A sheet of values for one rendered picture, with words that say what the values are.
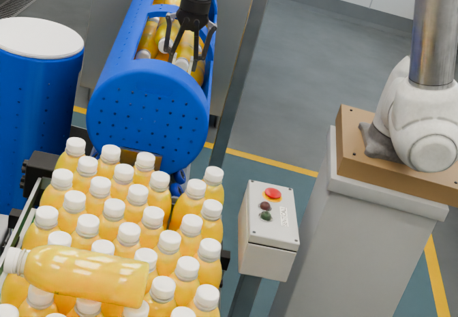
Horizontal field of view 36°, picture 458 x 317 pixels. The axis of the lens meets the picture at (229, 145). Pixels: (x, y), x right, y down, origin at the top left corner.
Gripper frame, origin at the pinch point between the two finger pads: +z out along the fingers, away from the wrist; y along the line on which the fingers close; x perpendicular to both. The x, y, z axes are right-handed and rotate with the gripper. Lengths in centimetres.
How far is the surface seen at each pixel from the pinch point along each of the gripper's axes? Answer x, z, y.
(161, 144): 25.6, 8.7, 1.1
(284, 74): -296, 115, -77
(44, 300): 89, 4, 14
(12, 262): 88, -2, 19
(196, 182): 48.2, 3.0, -7.4
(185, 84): 25.3, -7.4, -1.3
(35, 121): -12, 31, 38
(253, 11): -116, 17, -26
